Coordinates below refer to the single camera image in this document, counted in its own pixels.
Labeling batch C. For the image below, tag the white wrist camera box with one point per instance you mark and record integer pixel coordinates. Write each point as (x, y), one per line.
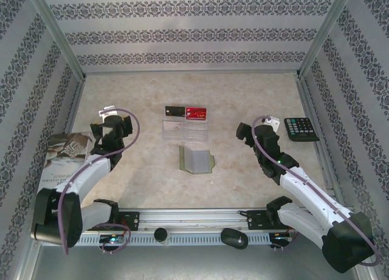
(272, 122)
(108, 111)

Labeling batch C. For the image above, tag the red VIP credit card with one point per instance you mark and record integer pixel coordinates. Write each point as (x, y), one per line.
(196, 113)

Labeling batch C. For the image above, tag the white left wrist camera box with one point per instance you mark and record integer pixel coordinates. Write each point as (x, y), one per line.
(108, 111)

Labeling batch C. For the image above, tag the black calculator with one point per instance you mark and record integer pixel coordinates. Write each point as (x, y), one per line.
(301, 129)

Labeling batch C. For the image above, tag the green card holder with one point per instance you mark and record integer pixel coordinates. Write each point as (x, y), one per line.
(197, 160)

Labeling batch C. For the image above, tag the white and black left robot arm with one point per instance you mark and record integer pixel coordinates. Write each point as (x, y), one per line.
(88, 173)

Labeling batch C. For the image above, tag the aluminium frame post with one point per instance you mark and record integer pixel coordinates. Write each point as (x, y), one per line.
(62, 40)
(319, 40)

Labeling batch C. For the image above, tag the small jar with black lid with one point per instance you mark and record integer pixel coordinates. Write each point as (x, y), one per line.
(161, 234)

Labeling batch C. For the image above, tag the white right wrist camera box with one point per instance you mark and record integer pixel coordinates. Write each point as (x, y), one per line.
(272, 122)

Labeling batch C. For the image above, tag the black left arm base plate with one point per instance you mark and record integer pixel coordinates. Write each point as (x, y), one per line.
(132, 220)

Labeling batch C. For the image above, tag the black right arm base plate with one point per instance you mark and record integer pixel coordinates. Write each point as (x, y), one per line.
(255, 220)

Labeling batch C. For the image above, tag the black credit card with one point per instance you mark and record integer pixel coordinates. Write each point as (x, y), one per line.
(175, 111)

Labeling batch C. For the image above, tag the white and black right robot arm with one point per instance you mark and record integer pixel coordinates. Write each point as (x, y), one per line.
(310, 189)

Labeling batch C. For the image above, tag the black computer mouse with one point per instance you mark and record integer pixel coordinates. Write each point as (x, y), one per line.
(232, 238)

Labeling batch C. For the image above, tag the magazine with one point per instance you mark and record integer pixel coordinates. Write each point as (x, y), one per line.
(60, 158)

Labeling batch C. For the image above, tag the aluminium mounting rail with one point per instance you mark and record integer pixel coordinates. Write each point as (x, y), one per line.
(194, 219)

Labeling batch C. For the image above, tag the clear acrylic card stand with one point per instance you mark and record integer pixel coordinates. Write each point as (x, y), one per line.
(194, 134)

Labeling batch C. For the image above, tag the aluminium side rail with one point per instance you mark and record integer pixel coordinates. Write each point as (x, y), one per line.
(309, 110)
(74, 110)

